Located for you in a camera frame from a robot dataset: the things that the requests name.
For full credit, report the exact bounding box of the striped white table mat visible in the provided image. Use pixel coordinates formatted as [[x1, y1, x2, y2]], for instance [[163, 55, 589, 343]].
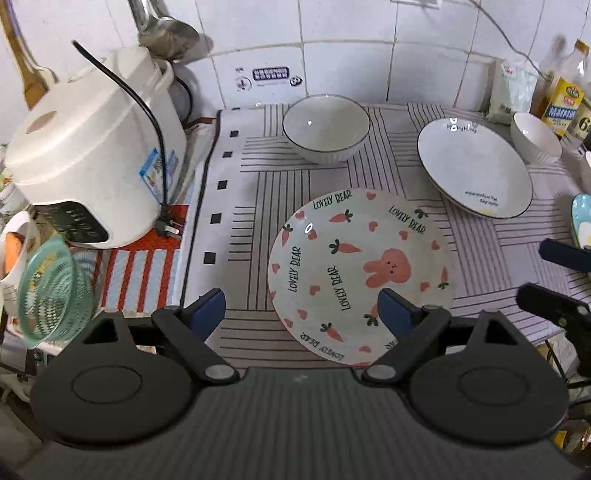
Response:
[[179, 106, 590, 369]]

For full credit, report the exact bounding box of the yellow label cooking wine bottle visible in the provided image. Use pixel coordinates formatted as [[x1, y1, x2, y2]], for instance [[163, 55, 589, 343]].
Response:
[[533, 39, 589, 139]]

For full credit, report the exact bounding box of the pink rabbit carrot plate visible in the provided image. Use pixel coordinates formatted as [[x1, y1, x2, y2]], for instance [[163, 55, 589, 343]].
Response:
[[267, 189, 454, 366]]

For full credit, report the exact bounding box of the white vinegar bottle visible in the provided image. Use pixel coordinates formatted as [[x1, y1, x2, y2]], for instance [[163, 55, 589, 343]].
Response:
[[562, 48, 590, 151]]

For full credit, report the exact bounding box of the small white ribbed bowl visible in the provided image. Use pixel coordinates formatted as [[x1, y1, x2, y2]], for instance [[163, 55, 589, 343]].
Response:
[[510, 112, 562, 166]]

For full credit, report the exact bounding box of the green plastic strainer basket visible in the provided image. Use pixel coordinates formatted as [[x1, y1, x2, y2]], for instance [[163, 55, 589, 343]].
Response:
[[17, 235, 95, 349]]

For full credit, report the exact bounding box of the blue fried egg plate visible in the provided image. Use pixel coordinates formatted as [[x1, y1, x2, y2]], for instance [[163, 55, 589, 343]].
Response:
[[570, 193, 591, 249]]

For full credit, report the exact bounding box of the red blue striped cloth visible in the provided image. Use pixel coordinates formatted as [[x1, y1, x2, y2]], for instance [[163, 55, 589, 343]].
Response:
[[72, 118, 216, 317]]

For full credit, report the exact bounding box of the white rice cooker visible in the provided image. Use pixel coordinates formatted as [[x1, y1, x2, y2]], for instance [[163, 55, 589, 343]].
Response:
[[5, 46, 187, 249]]

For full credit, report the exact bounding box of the white black-rimmed plate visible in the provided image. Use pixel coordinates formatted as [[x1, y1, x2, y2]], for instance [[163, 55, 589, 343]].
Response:
[[418, 117, 533, 220]]

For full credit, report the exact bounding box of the metal ladle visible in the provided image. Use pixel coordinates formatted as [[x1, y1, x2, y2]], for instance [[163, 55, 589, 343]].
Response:
[[128, 0, 200, 61]]

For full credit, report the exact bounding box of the white cup with orange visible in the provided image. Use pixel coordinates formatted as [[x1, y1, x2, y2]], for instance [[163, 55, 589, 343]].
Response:
[[1, 210, 41, 316]]

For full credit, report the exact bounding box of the wooden spatula handle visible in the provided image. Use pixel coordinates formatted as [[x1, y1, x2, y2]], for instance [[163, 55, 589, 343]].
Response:
[[1, 0, 49, 110]]

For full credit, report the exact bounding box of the large white black-rimmed bowl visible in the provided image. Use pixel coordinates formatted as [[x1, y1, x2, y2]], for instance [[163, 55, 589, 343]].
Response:
[[283, 94, 372, 165]]

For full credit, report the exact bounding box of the white salt bag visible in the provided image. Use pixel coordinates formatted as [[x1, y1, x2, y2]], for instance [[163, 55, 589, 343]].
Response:
[[486, 60, 538, 125]]

